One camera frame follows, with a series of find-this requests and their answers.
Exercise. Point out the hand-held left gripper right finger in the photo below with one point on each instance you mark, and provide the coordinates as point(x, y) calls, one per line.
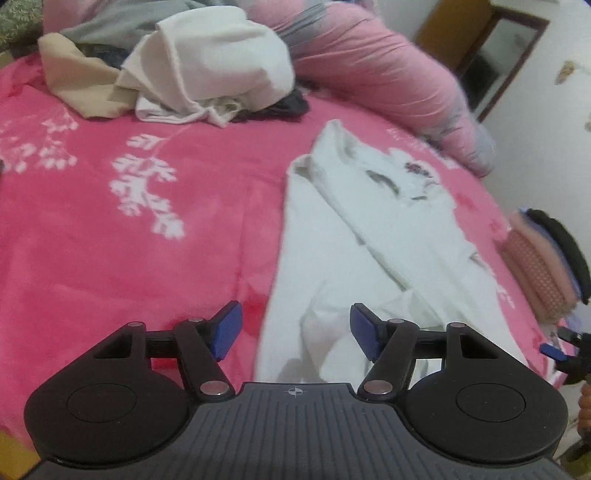
point(364, 330)

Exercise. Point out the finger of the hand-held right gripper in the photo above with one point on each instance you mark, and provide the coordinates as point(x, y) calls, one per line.
point(551, 351)
point(575, 337)

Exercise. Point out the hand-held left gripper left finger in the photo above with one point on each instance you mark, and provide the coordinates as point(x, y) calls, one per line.
point(228, 330)

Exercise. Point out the white long-sleeve garment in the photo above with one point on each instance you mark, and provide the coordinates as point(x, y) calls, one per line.
point(332, 240)

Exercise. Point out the stack of folded clothes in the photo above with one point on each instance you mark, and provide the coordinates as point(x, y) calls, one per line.
point(531, 263)

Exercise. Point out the person's right hand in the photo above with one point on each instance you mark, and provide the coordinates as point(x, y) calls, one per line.
point(586, 408)

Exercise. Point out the black folded garment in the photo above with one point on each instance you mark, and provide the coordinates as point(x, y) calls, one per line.
point(570, 249)

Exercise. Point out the pink floral bed sheet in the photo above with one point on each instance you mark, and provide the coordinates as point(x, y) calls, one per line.
point(92, 258)

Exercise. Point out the dark grey garment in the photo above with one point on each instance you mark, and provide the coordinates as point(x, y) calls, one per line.
point(286, 107)

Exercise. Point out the pink and grey quilt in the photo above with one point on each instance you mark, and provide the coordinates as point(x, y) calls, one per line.
point(383, 78)

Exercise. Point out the large white crumpled cloth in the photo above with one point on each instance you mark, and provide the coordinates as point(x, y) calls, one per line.
point(217, 55)

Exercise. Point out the beige cloth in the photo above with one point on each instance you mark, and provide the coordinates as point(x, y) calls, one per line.
point(78, 87)

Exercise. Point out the dark blue garment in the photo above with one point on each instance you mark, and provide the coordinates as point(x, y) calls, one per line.
point(108, 56)

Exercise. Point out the light grey garment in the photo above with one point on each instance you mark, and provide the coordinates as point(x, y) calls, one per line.
point(115, 23)

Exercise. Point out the green patterned pillow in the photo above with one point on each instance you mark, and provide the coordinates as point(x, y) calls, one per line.
point(16, 23)

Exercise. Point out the brown wooden door frame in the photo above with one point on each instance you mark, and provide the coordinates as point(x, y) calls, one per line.
point(443, 27)

